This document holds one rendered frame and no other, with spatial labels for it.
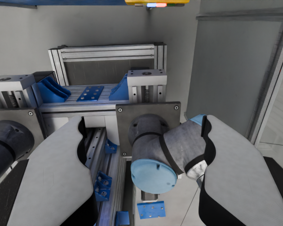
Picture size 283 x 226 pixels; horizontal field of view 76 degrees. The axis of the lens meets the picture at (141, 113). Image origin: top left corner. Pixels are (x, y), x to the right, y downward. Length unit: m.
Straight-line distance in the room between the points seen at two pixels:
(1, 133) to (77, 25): 1.13
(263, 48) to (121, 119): 0.58
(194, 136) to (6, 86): 0.63
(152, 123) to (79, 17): 1.24
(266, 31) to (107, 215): 0.81
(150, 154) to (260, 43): 0.60
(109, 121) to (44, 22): 1.18
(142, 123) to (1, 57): 1.59
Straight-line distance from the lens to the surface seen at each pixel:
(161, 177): 0.48
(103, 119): 0.75
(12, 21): 1.86
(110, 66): 1.43
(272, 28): 0.82
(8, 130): 0.74
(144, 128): 0.58
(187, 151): 0.45
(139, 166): 0.47
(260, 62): 0.83
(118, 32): 1.60
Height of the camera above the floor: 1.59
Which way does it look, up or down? 63 degrees down
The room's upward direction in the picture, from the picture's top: 178 degrees clockwise
